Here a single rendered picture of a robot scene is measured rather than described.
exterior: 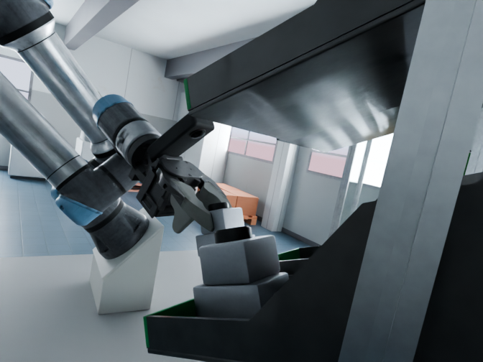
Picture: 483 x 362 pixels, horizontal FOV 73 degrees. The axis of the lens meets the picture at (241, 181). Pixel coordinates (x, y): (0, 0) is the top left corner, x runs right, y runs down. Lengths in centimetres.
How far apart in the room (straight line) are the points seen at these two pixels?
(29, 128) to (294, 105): 55
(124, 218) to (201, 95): 71
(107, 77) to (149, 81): 90
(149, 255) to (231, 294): 66
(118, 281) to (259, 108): 74
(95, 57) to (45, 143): 714
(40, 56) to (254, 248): 65
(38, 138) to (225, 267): 51
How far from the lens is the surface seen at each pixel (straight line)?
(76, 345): 84
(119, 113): 62
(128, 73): 794
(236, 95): 19
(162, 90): 816
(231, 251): 24
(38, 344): 85
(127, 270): 90
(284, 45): 18
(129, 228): 89
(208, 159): 701
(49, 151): 69
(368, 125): 36
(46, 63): 80
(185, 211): 45
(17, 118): 70
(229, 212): 44
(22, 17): 77
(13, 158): 688
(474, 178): 29
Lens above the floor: 134
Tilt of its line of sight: 6 degrees down
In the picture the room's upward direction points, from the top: 11 degrees clockwise
